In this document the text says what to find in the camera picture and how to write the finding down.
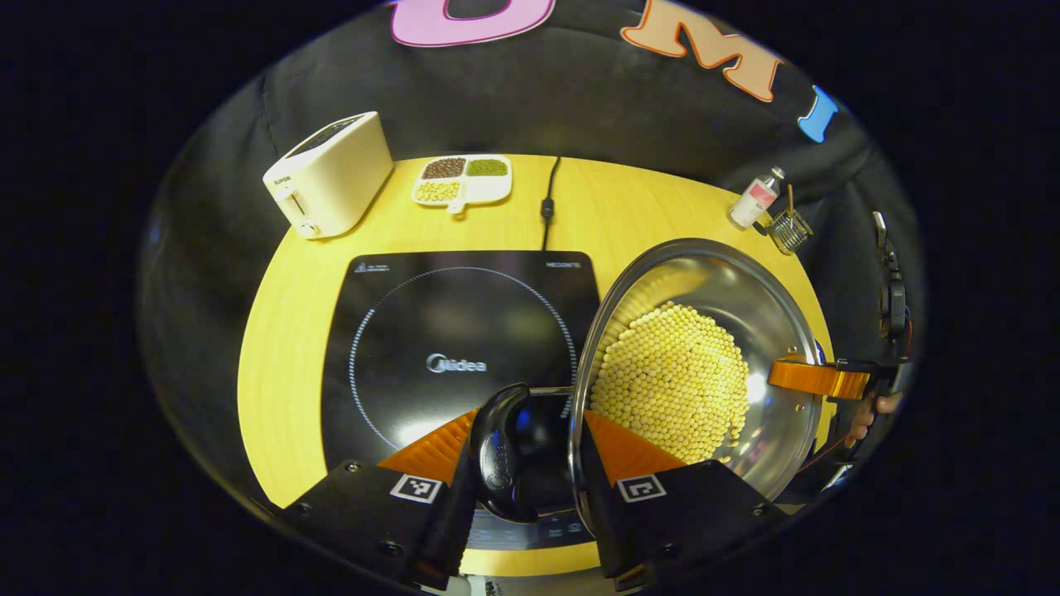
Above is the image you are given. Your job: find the small white bottle pink label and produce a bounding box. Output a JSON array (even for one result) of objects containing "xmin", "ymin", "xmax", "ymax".
[{"xmin": 729, "ymin": 167, "xmax": 786, "ymax": 230}]

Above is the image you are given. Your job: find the steel pot with black handles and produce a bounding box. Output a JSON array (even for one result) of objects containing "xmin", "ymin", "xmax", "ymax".
[{"xmin": 470, "ymin": 238, "xmax": 829, "ymax": 531}]

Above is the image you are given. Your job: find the small wire basket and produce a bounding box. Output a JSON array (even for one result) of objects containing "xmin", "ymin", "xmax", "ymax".
[{"xmin": 766, "ymin": 184, "xmax": 814, "ymax": 254}]

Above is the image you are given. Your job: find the black device with cables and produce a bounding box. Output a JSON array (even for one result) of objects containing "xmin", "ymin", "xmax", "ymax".
[{"xmin": 871, "ymin": 211, "xmax": 912, "ymax": 342}]

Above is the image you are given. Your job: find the white toaster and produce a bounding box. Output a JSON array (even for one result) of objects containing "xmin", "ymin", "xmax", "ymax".
[{"xmin": 263, "ymin": 112, "xmax": 394, "ymax": 241}]

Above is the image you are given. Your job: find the pile of yellow soybeans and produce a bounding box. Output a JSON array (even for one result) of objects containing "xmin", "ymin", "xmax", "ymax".
[{"xmin": 590, "ymin": 300, "xmax": 750, "ymax": 464}]

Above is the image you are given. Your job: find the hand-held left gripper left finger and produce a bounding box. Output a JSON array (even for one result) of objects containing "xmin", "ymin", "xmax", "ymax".
[{"xmin": 282, "ymin": 410, "xmax": 481, "ymax": 590}]

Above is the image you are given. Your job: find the black induction cooktop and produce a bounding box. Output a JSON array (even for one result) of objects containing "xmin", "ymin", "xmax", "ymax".
[{"xmin": 320, "ymin": 251, "xmax": 601, "ymax": 551}]

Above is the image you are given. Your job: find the white divided dish of beans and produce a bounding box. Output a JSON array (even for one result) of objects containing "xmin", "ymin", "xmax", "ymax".
[{"xmin": 412, "ymin": 155, "xmax": 513, "ymax": 215}]

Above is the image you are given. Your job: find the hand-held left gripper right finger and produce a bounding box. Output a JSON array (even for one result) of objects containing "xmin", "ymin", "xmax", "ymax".
[{"xmin": 576, "ymin": 410, "xmax": 788, "ymax": 593}]

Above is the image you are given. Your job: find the black power cable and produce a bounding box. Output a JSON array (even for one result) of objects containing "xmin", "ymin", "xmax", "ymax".
[{"xmin": 540, "ymin": 157, "xmax": 562, "ymax": 252}]

